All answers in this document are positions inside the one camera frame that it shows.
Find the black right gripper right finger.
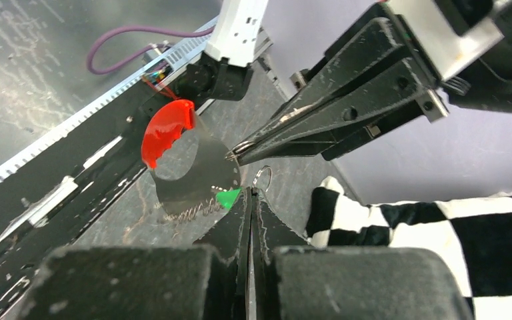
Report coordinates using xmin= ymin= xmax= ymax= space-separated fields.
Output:
xmin=251 ymin=191 xmax=472 ymax=319

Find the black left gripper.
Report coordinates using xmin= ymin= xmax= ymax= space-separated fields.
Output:
xmin=227 ymin=1 xmax=512 ymax=165

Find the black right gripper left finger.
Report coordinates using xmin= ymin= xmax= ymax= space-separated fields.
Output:
xmin=18 ymin=188 xmax=252 ymax=319

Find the small green object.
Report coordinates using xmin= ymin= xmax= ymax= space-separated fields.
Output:
xmin=215 ymin=189 xmax=242 ymax=210

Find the metal key holder red handle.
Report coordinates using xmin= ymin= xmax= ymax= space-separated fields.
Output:
xmin=141 ymin=99 xmax=240 ymax=224

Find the black white checkered pillow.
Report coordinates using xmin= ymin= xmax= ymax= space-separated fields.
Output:
xmin=305 ymin=176 xmax=512 ymax=319

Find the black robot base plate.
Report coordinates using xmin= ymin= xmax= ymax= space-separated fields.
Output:
xmin=0 ymin=76 xmax=166 ymax=317

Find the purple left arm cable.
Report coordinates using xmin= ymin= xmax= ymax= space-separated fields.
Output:
xmin=86 ymin=24 xmax=217 ymax=76

